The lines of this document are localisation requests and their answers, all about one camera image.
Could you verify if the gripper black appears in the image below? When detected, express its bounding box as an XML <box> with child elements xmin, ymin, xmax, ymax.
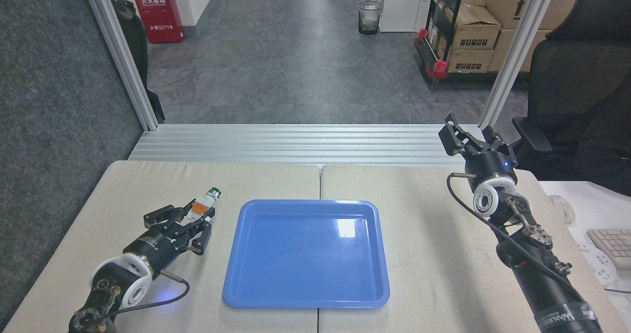
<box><xmin>122</xmin><ymin>200</ymin><xmax>212</xmax><ymax>279</ymax></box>
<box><xmin>438</xmin><ymin>113</ymin><xmax>517</xmax><ymax>188</ymax></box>

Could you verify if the switch part with orange band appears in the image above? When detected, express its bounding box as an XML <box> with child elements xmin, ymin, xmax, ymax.
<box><xmin>191</xmin><ymin>187</ymin><xmax>221</xmax><ymax>221</ymax></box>

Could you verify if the blue plastic tray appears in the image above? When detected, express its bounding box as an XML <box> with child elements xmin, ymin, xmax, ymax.
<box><xmin>222</xmin><ymin>199</ymin><xmax>390</xmax><ymax>309</ymax></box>

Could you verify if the black cart with red corners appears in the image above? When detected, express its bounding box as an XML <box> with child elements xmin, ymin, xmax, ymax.
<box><xmin>413</xmin><ymin>0</ymin><xmax>498</xmax><ymax>84</ymax></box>

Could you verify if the flat cardboard box with labels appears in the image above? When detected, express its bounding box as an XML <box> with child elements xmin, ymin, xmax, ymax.
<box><xmin>445</xmin><ymin>49</ymin><xmax>494</xmax><ymax>73</ymax></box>

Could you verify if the plain brown cardboard box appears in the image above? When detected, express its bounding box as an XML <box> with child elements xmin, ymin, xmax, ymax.
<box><xmin>488</xmin><ymin>29</ymin><xmax>551</xmax><ymax>72</ymax></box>

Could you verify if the cardboard box with black labels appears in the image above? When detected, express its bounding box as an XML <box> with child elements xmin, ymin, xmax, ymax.
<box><xmin>445</xmin><ymin>5</ymin><xmax>501</xmax><ymax>51</ymax></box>

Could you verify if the white computer mouse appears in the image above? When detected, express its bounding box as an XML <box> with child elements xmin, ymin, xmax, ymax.
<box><xmin>549</xmin><ymin>195</ymin><xmax>576</xmax><ymax>224</ymax></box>

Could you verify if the black office chair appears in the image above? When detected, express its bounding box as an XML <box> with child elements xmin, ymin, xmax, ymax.
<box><xmin>512</xmin><ymin>0</ymin><xmax>631</xmax><ymax>196</ymax></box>

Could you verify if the white side desk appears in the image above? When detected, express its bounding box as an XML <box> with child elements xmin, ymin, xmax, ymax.
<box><xmin>537</xmin><ymin>180</ymin><xmax>631</xmax><ymax>333</ymax></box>

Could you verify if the large cardboard box with arrow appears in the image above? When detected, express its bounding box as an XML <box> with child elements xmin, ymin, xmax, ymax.
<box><xmin>482</xmin><ymin>0</ymin><xmax>591</xmax><ymax>30</ymax></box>

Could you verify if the ribbed aluminium platform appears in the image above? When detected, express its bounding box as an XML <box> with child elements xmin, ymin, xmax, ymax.
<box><xmin>128</xmin><ymin>124</ymin><xmax>486</xmax><ymax>167</ymax></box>

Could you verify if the white cabinet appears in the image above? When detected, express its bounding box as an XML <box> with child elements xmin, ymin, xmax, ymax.
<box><xmin>370</xmin><ymin>0</ymin><xmax>439</xmax><ymax>33</ymax></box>

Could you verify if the grey felt partition panel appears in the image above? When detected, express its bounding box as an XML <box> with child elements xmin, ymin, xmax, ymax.
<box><xmin>0</xmin><ymin>0</ymin><xmax>144</xmax><ymax>319</ymax></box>

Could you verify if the black mesh waste bin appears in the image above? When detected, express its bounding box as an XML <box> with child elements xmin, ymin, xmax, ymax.
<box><xmin>358</xmin><ymin>0</ymin><xmax>384</xmax><ymax>36</ymax></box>

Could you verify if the white keyboard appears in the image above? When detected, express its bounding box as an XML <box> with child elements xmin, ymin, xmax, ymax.
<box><xmin>586</xmin><ymin>228</ymin><xmax>631</xmax><ymax>269</ymax></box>

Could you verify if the white power strip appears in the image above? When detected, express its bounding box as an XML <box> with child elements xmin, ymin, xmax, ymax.
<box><xmin>577</xmin><ymin>242</ymin><xmax>618</xmax><ymax>287</ymax></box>

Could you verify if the red fire extinguisher box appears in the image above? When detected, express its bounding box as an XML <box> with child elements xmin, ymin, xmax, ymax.
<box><xmin>129</xmin><ymin>0</ymin><xmax>184</xmax><ymax>44</ymax></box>

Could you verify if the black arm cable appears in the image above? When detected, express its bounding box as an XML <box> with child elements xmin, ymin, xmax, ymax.
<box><xmin>446</xmin><ymin>172</ymin><xmax>585</xmax><ymax>299</ymax></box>
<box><xmin>106</xmin><ymin>270</ymin><xmax>191</xmax><ymax>319</ymax></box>

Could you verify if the silver aluminium post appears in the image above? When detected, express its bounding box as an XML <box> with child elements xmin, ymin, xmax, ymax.
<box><xmin>479</xmin><ymin>0</ymin><xmax>561</xmax><ymax>129</ymax></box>
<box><xmin>79</xmin><ymin>0</ymin><xmax>159</xmax><ymax>131</ymax></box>

